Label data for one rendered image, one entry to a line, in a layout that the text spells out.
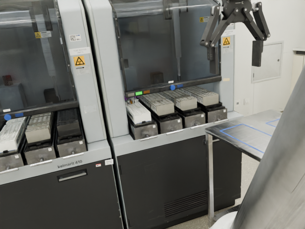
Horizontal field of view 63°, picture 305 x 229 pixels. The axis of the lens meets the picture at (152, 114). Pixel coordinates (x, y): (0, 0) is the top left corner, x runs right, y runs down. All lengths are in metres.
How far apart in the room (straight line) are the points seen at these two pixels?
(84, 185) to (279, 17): 2.81
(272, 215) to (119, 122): 1.21
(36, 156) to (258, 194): 1.20
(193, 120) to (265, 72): 1.99
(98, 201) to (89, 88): 0.65
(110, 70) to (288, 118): 1.19
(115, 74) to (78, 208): 0.78
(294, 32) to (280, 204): 3.34
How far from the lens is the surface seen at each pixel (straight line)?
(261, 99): 3.42
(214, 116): 1.56
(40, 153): 1.38
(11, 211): 1.55
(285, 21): 3.46
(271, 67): 3.40
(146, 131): 1.40
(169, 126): 1.44
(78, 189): 1.48
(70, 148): 1.36
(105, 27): 1.35
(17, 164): 1.41
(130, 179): 1.51
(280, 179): 0.27
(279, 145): 0.25
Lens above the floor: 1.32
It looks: 20 degrees down
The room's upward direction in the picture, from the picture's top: 6 degrees counter-clockwise
